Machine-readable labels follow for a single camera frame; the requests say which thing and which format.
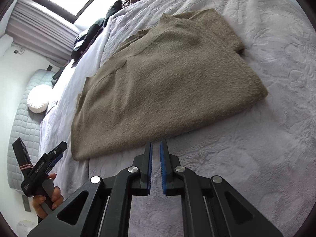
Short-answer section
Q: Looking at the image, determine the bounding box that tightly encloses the brown knit sweater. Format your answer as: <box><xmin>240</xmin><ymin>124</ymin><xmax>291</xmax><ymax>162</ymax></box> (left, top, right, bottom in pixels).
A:
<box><xmin>71</xmin><ymin>9</ymin><xmax>268</xmax><ymax>161</ymax></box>

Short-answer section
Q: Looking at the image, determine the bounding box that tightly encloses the black clothes pile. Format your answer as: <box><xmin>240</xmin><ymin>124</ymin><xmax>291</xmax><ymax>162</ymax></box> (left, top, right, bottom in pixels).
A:
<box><xmin>51</xmin><ymin>0</ymin><xmax>124</xmax><ymax>87</ymax></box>

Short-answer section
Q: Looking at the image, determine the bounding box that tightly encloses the person's left hand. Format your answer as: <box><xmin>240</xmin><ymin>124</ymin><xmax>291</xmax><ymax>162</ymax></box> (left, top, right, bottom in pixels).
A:
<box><xmin>32</xmin><ymin>173</ymin><xmax>64</xmax><ymax>221</ymax></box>

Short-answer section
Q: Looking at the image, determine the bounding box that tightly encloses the quilted grey headboard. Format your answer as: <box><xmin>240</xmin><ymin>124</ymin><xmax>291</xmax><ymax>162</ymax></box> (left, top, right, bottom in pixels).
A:
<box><xmin>7</xmin><ymin>69</ymin><xmax>55</xmax><ymax>194</ymax></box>

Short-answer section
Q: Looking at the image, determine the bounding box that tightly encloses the white round pillow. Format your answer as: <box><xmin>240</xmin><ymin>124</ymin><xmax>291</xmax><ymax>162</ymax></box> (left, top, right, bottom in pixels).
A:
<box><xmin>27</xmin><ymin>85</ymin><xmax>53</xmax><ymax>114</ymax></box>

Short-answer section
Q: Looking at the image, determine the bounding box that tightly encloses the grey window curtain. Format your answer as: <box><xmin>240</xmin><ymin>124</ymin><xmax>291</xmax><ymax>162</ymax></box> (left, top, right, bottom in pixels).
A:
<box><xmin>5</xmin><ymin>0</ymin><xmax>80</xmax><ymax>66</ymax></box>

